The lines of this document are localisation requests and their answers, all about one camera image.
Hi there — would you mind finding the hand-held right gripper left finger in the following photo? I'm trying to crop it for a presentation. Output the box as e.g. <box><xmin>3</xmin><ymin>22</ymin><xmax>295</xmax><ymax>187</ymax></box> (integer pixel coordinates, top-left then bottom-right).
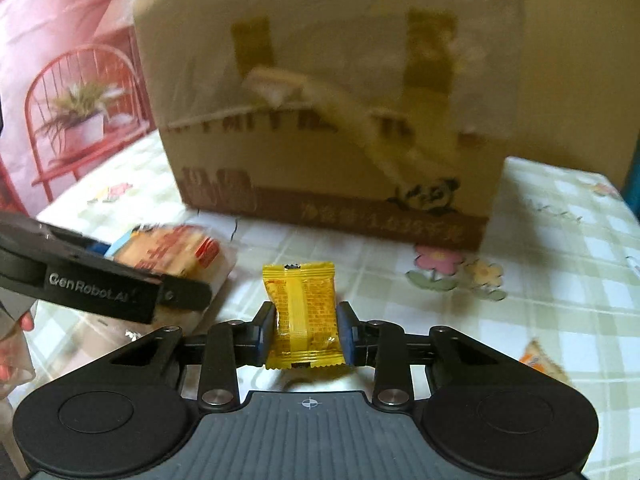
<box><xmin>107</xmin><ymin>301</ymin><xmax>277</xmax><ymax>411</ymax></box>

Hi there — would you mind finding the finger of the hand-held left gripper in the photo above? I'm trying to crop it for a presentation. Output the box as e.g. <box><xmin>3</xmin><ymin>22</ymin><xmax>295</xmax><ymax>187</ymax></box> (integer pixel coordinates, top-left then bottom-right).
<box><xmin>47</xmin><ymin>225</ymin><xmax>166</xmax><ymax>281</ymax></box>
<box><xmin>157</xmin><ymin>277</ymin><xmax>213</xmax><ymax>313</ymax></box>

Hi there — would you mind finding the yellow candy packet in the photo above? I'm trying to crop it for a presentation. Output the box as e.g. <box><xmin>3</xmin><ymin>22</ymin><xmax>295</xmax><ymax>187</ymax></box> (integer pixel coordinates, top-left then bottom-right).
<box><xmin>262</xmin><ymin>261</ymin><xmax>346</xmax><ymax>371</ymax></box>

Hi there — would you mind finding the orange bread packet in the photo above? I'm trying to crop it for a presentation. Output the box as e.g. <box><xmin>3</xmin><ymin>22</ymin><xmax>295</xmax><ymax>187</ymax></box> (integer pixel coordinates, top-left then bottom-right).
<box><xmin>105</xmin><ymin>225</ymin><xmax>238</xmax><ymax>322</ymax></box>

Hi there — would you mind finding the cardboard box with plastic liner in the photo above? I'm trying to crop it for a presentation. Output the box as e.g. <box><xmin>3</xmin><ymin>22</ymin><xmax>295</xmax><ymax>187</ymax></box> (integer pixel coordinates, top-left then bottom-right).
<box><xmin>132</xmin><ymin>0</ymin><xmax>526</xmax><ymax>191</ymax></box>

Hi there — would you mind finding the small orange snack packet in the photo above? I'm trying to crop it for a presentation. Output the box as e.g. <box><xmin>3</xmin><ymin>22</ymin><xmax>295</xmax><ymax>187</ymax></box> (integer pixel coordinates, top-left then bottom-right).
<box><xmin>517</xmin><ymin>340</ymin><xmax>571</xmax><ymax>386</ymax></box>

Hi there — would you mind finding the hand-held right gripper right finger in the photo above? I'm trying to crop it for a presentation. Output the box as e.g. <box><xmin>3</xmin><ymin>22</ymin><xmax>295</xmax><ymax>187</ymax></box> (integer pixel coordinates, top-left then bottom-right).
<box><xmin>336</xmin><ymin>301</ymin><xmax>506</xmax><ymax>411</ymax></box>

